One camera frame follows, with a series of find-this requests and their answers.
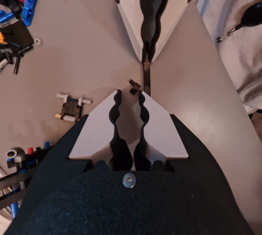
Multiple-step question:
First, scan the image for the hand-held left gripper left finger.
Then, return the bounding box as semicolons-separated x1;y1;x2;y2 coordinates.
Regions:
69;90;133;171

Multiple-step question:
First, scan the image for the long black toy beam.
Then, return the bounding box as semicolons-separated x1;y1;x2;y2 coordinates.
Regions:
142;42;152;97

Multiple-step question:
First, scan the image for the partly built toy chassis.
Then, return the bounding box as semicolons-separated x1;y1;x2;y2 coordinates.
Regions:
0;141;53;219

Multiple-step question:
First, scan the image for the black flat toy panel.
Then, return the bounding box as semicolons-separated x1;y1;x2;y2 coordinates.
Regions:
0;20;34;52

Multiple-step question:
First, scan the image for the black badge reel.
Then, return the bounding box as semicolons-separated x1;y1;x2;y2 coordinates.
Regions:
216;2;262;44

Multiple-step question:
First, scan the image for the small black toy connector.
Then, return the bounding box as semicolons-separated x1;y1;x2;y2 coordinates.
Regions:
129;79;142;94

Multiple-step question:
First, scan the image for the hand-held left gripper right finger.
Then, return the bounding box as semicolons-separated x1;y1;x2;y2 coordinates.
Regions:
134;90;189;171

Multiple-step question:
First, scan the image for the small toy axle subassembly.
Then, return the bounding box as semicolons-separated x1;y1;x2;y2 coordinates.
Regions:
55;93;92;123

